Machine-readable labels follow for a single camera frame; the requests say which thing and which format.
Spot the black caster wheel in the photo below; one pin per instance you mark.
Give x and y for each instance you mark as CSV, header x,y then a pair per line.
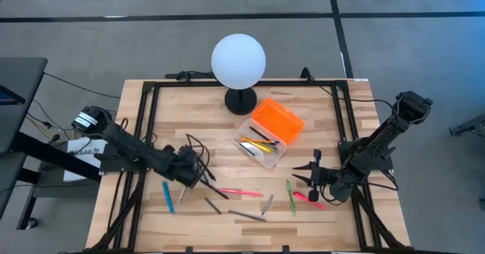
x,y
32,223

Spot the green marker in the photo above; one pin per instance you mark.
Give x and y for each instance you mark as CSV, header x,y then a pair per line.
x,y
213,206

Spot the grey desk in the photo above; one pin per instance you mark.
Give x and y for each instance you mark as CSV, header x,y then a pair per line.
x,y
19,79

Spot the black desk beam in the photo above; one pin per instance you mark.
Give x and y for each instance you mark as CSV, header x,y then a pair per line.
x,y
45,151

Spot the black marker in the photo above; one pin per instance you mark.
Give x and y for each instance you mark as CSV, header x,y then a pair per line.
x,y
218,192

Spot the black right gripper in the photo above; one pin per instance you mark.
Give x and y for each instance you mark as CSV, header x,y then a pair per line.
x,y
326,182

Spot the clear supply box orange lid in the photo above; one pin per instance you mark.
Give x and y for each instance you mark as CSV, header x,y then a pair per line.
x,y
278,119

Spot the teal blue marker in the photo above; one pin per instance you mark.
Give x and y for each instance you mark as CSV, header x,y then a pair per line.
x,y
168,198

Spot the pink highlighter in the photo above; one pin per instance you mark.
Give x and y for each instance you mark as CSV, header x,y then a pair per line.
x,y
308,200

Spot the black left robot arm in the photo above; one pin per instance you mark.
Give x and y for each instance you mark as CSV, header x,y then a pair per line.
x,y
129,144

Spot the lime green pen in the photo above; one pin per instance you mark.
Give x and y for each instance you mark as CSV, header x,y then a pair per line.
x,y
290,199

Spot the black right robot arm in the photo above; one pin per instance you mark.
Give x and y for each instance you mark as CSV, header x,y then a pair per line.
x,y
379,140

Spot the white paper sheet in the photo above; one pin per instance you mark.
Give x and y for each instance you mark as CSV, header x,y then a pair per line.
x,y
76,170

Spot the light grey pen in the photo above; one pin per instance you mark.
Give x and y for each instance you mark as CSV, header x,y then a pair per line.
x,y
182,194

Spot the dark tablet screen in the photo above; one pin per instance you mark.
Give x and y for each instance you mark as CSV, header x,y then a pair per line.
x,y
9,96

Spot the white globe lamp black base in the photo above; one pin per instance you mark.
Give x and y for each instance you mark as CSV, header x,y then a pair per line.
x,y
238,60

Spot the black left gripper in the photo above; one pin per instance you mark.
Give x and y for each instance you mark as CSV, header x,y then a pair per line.
x,y
183,167

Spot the green pencil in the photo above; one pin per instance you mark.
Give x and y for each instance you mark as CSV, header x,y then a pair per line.
x,y
246,149

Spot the long grey pen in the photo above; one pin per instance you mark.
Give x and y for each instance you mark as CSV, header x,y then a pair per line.
x,y
246,215

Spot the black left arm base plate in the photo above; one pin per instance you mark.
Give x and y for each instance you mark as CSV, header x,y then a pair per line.
x,y
113,165

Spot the black floor stand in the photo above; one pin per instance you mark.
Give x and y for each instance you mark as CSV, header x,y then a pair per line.
x,y
470,127

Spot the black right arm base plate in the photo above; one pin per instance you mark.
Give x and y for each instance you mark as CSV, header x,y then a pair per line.
x,y
384,166

